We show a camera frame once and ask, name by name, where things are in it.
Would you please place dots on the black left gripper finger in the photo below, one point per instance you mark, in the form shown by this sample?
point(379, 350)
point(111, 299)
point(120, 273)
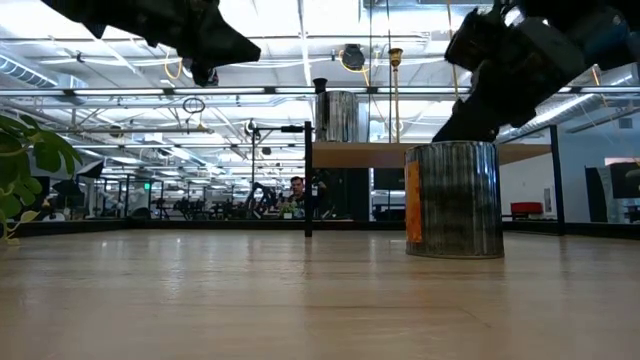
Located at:
point(220, 47)

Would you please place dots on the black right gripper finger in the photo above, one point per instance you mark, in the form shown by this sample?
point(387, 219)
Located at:
point(470, 125)

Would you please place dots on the orange candle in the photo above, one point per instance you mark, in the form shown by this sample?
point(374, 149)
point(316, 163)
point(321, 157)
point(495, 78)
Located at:
point(455, 200)

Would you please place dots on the gold candlestick holder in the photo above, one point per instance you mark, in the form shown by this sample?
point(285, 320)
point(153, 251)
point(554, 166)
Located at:
point(395, 56)

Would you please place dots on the grey candle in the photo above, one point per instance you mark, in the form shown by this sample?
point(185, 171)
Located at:
point(337, 117)

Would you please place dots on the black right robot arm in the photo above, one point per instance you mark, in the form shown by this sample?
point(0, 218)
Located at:
point(610, 30)

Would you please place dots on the black stand with crossbar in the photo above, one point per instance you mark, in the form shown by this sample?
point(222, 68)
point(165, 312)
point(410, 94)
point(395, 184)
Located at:
point(280, 129)

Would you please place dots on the raised wooden shelf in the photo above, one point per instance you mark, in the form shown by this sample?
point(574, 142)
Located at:
point(360, 155)

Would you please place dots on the person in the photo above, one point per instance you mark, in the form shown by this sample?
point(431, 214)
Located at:
point(297, 187)

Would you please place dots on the green artificial potted plant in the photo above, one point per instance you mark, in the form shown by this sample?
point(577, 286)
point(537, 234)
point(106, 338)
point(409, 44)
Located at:
point(47, 155)

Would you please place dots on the dark wall screen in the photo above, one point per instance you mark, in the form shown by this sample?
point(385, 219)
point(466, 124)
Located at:
point(617, 185)

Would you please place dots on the black shelf leg post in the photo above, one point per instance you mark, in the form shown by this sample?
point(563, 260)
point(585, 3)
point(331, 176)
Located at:
point(308, 190)

